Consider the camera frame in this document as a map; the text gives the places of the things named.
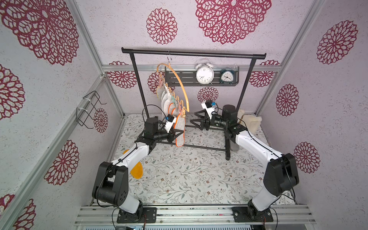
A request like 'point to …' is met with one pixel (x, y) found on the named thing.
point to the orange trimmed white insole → (166, 106)
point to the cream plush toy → (251, 122)
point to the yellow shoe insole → (137, 171)
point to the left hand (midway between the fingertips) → (181, 131)
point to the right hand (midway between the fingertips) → (193, 116)
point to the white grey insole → (160, 88)
